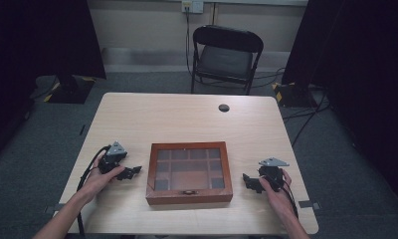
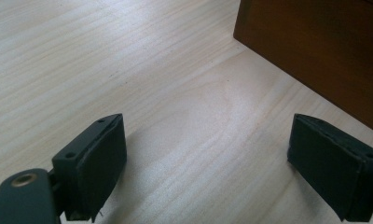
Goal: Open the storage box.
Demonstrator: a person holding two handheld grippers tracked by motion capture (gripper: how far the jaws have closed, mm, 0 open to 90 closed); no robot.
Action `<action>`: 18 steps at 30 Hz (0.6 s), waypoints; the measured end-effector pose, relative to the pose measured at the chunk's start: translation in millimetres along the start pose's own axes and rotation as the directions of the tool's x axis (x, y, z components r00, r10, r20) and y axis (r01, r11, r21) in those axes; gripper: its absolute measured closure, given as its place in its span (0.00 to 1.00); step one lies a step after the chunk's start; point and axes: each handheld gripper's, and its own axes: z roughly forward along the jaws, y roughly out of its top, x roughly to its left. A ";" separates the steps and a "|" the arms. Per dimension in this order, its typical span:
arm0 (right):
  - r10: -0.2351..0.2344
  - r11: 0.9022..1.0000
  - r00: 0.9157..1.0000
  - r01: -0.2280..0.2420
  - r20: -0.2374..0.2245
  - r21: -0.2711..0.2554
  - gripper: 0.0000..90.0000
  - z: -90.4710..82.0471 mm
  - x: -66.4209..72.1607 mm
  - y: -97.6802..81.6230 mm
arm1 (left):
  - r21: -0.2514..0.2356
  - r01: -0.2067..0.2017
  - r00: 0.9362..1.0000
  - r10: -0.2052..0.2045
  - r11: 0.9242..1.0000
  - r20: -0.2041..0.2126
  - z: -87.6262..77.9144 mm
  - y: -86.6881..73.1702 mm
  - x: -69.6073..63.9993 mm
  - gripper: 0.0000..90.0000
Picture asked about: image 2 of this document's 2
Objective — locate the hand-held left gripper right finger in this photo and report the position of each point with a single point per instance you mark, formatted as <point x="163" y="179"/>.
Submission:
<point x="334" y="174"/>

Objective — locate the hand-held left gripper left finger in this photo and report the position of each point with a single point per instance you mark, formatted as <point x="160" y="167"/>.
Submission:
<point x="94" y="168"/>

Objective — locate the brown wooden box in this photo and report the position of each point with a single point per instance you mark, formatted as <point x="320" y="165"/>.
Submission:
<point x="318" y="49"/>

